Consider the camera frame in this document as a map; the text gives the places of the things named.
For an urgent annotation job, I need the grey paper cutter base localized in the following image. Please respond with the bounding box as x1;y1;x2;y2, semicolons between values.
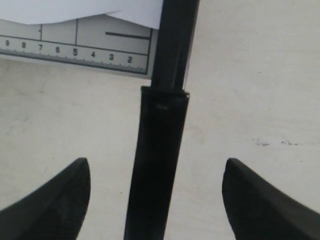
0;15;158;79

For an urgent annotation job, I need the black cutter blade arm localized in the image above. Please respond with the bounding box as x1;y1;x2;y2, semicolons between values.
124;0;200;240

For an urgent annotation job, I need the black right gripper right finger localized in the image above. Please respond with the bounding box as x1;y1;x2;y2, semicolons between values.
221;158;320;240

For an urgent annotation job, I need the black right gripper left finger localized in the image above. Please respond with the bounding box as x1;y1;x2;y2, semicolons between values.
0;157;90;240

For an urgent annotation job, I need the white paper sheet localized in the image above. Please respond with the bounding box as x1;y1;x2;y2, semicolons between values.
0;0;163;29

